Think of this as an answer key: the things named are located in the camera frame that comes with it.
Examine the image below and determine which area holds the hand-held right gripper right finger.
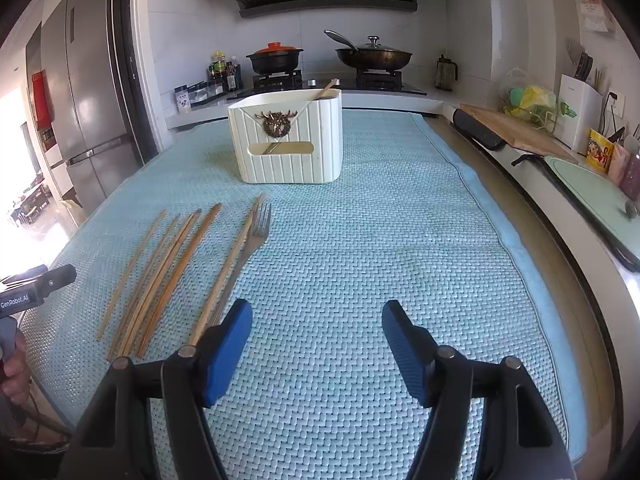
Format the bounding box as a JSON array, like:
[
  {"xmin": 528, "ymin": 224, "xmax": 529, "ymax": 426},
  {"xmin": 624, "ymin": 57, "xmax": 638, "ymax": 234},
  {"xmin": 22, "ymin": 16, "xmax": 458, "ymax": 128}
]
[{"xmin": 381, "ymin": 300, "xmax": 576, "ymax": 480}]

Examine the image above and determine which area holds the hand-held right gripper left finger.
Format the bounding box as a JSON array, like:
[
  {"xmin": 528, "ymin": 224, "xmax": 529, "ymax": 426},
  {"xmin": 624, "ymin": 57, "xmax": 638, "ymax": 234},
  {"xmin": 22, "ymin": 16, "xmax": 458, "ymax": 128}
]
[{"xmin": 70, "ymin": 299, "xmax": 253, "ymax": 480}]

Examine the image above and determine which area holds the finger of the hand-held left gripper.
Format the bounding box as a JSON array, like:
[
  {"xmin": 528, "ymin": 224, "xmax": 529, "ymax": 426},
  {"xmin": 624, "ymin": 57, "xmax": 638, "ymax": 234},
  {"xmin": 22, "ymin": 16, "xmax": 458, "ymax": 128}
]
[{"xmin": 42, "ymin": 265, "xmax": 77, "ymax": 292}]

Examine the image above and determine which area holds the wooden chopstick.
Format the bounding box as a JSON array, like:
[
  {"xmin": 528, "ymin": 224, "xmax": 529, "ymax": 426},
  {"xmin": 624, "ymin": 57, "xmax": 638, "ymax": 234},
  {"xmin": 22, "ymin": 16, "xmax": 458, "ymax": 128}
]
[
  {"xmin": 124, "ymin": 209, "xmax": 203, "ymax": 358},
  {"xmin": 314, "ymin": 78, "xmax": 340, "ymax": 102},
  {"xmin": 136, "ymin": 203, "xmax": 222, "ymax": 359},
  {"xmin": 190, "ymin": 193, "xmax": 265, "ymax": 348},
  {"xmin": 116, "ymin": 211, "xmax": 197, "ymax": 362},
  {"xmin": 106, "ymin": 215, "xmax": 181, "ymax": 362},
  {"xmin": 96, "ymin": 210, "xmax": 167, "ymax": 343}
]

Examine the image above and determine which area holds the metal fork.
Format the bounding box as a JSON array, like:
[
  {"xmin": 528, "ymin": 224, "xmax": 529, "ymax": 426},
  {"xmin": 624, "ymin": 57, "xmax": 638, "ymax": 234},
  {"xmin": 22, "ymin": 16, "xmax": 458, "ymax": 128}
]
[{"xmin": 210, "ymin": 203, "xmax": 272, "ymax": 328}]

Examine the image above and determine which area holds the white ribbed utensil holder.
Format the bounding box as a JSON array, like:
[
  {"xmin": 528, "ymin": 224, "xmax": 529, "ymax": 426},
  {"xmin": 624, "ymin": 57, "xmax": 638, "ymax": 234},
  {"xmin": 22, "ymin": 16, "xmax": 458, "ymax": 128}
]
[{"xmin": 227, "ymin": 88, "xmax": 344, "ymax": 184}]

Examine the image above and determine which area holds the person's left hand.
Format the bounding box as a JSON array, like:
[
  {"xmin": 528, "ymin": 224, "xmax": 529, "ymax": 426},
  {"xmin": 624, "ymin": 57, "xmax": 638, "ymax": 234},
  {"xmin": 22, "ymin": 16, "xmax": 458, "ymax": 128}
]
[{"xmin": 0, "ymin": 335, "xmax": 32, "ymax": 413}]

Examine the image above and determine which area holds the light blue woven mat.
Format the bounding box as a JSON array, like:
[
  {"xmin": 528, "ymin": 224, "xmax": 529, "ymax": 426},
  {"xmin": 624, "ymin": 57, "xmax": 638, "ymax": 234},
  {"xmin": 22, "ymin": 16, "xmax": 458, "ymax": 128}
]
[{"xmin": 20, "ymin": 107, "xmax": 588, "ymax": 480}]

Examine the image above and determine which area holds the red hanging ornament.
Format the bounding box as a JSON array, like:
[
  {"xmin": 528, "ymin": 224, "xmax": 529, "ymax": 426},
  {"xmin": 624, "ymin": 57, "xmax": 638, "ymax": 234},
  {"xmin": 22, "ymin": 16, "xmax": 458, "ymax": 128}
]
[{"xmin": 31, "ymin": 71, "xmax": 53, "ymax": 123}]

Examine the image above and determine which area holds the grey refrigerator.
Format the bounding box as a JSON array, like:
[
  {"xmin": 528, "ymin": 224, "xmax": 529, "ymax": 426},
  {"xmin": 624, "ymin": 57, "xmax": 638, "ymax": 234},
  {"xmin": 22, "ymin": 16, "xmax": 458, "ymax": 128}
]
[{"xmin": 25, "ymin": 0, "xmax": 151, "ymax": 216}]

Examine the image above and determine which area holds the black oblong pad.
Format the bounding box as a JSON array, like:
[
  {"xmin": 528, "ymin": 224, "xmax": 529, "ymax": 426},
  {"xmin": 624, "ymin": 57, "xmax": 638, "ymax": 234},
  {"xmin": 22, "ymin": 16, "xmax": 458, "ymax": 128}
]
[{"xmin": 451, "ymin": 108, "xmax": 508, "ymax": 151}]

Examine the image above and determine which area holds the pale green cutting board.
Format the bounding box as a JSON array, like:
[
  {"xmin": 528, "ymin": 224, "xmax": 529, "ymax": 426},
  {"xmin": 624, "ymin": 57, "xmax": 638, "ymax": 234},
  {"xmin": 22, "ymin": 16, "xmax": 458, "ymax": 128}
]
[{"xmin": 544, "ymin": 156, "xmax": 640, "ymax": 256}]

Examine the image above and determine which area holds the wooden cutting board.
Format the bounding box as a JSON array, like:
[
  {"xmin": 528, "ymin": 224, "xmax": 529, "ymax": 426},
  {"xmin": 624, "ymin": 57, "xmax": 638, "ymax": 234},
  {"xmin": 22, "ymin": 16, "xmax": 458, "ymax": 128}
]
[{"xmin": 459, "ymin": 104, "xmax": 578, "ymax": 163}]

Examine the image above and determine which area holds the yellow printed cup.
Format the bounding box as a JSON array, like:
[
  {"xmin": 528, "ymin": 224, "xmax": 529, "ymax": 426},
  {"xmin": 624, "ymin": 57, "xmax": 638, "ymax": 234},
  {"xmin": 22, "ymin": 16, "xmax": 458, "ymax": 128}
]
[{"xmin": 586, "ymin": 129, "xmax": 616, "ymax": 174}]

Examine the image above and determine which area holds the black gas stove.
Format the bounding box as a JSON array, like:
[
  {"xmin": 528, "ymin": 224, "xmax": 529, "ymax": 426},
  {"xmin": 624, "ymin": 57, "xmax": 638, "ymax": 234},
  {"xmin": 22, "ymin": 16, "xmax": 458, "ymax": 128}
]
[{"xmin": 227, "ymin": 69, "xmax": 428, "ymax": 98}]

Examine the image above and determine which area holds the dark glass jug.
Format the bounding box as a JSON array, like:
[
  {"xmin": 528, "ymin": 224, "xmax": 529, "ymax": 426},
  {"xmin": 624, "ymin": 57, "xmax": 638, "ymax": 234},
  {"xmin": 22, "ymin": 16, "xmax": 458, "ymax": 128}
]
[{"xmin": 435, "ymin": 55, "xmax": 459, "ymax": 92}]

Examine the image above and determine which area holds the plastic bag with sponges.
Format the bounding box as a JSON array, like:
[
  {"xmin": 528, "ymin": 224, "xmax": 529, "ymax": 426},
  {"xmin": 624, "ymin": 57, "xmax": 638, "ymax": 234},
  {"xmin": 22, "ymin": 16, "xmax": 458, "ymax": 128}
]
[{"xmin": 497, "ymin": 67, "xmax": 559, "ymax": 127}]

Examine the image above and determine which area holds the pink container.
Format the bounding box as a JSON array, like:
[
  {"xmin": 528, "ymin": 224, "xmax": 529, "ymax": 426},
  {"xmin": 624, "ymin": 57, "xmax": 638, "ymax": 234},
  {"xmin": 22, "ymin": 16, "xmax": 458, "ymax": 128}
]
[{"xmin": 612, "ymin": 141, "xmax": 640, "ymax": 196}]

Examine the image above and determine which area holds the black wok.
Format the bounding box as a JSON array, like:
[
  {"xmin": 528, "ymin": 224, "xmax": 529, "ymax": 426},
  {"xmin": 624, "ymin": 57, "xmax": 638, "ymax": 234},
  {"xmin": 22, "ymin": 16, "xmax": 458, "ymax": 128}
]
[{"xmin": 324, "ymin": 30, "xmax": 415, "ymax": 72}]

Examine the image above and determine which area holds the black clay pot orange lid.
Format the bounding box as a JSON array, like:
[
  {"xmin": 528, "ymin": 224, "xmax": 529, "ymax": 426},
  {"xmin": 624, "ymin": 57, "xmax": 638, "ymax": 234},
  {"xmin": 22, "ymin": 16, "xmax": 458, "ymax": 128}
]
[{"xmin": 245, "ymin": 42, "xmax": 305, "ymax": 75}]

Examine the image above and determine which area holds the white knife block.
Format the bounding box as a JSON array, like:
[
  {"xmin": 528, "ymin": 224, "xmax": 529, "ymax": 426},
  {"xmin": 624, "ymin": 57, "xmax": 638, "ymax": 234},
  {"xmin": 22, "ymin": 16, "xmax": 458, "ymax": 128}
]
[{"xmin": 557, "ymin": 52, "xmax": 604, "ymax": 144}]

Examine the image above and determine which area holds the glass wok lid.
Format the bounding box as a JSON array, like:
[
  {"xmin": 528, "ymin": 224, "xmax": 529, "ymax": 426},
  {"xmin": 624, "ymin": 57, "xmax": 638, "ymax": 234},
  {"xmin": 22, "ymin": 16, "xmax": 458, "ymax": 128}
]
[{"xmin": 356, "ymin": 36, "xmax": 396, "ymax": 53}]

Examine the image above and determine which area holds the white wall outlet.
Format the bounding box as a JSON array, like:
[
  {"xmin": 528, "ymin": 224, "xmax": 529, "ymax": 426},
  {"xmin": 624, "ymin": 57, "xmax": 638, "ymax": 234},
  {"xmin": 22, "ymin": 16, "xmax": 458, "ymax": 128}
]
[{"xmin": 605, "ymin": 91, "xmax": 626, "ymax": 122}]

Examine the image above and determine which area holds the wall calendar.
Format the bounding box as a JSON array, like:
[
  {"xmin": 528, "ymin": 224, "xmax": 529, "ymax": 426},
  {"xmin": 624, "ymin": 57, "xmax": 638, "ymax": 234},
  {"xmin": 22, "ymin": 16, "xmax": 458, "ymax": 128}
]
[{"xmin": 580, "ymin": 0, "xmax": 617, "ymax": 36}]

